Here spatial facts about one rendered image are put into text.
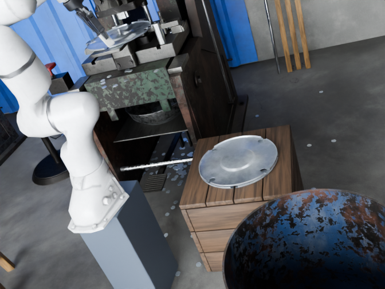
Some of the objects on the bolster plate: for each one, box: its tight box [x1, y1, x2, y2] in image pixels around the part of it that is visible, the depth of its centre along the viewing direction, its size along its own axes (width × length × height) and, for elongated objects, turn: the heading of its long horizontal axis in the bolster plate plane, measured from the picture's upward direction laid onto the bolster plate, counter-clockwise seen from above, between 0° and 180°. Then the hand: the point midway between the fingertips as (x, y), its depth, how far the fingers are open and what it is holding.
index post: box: [152, 21, 167, 45], centre depth 171 cm, size 3×3×10 cm
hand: (106, 38), depth 162 cm, fingers closed
